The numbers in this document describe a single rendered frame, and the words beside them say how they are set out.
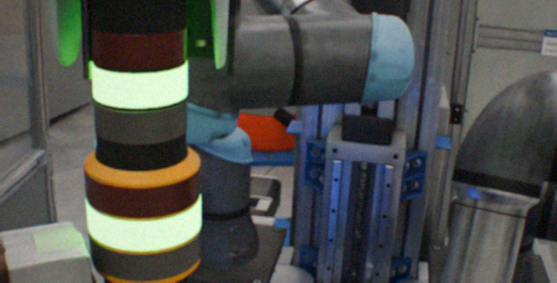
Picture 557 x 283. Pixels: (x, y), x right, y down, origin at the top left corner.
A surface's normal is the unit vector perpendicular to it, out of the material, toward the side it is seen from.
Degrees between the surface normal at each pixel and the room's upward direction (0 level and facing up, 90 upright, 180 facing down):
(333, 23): 27
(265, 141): 90
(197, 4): 90
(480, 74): 90
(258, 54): 67
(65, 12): 94
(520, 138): 78
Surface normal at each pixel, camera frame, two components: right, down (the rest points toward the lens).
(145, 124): 0.29, 0.33
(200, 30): 0.05, 0.34
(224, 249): 0.25, 0.03
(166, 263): 0.52, 0.30
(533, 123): -0.51, -0.07
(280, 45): 0.27, -0.22
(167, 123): 0.73, 0.25
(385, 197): -0.18, 0.32
